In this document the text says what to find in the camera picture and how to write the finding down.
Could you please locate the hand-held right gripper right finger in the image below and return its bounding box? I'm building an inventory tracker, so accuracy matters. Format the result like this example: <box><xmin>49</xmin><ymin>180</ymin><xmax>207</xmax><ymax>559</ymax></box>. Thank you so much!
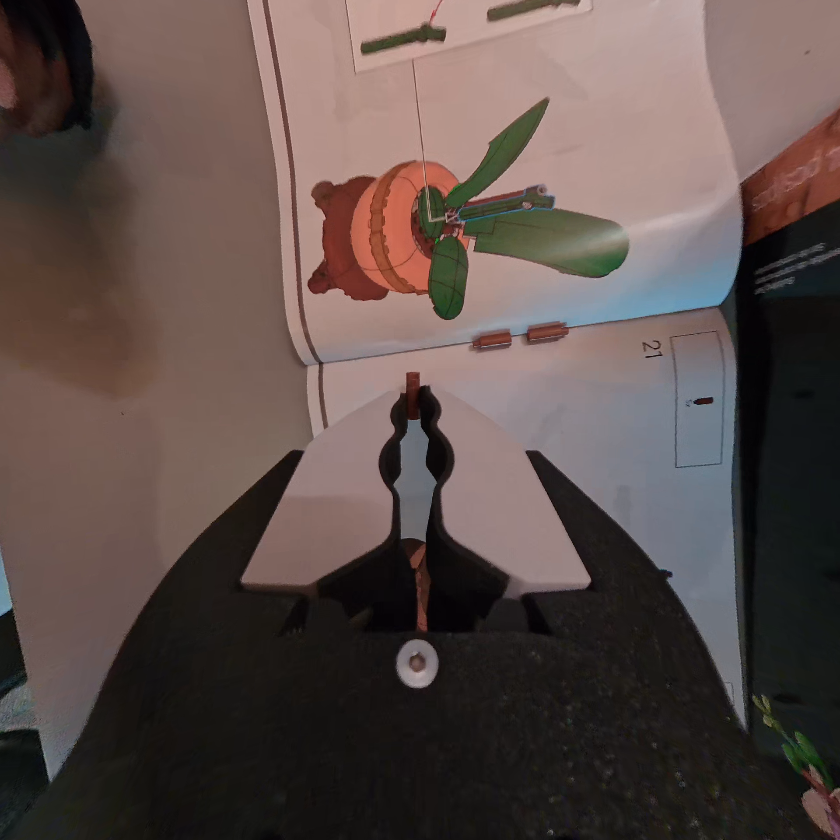
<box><xmin>420</xmin><ymin>386</ymin><xmax>593</xmax><ymax>632</ymax></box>

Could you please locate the grey desk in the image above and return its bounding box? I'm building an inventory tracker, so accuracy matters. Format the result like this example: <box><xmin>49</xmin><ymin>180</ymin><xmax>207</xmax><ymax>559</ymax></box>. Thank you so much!
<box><xmin>0</xmin><ymin>0</ymin><xmax>840</xmax><ymax>782</ymax></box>

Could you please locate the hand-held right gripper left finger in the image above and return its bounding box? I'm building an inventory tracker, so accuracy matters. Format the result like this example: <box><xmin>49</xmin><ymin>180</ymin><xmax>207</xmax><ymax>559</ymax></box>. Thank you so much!
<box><xmin>240</xmin><ymin>390</ymin><xmax>420</xmax><ymax>632</ymax></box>

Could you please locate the person's left hand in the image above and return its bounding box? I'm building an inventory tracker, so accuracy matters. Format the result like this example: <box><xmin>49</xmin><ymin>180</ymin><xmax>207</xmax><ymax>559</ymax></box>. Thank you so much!
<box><xmin>0</xmin><ymin>7</ymin><xmax>76</xmax><ymax>139</ymax></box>

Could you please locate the white instruction booklet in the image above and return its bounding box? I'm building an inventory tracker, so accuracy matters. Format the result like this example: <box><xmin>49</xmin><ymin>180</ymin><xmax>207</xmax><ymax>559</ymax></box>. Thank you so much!
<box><xmin>246</xmin><ymin>0</ymin><xmax>749</xmax><ymax>729</ymax></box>

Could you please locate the black orchid print box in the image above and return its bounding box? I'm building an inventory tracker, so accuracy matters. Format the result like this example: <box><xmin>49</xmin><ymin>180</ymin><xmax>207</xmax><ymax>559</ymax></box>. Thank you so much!
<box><xmin>734</xmin><ymin>108</ymin><xmax>840</xmax><ymax>840</ymax></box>

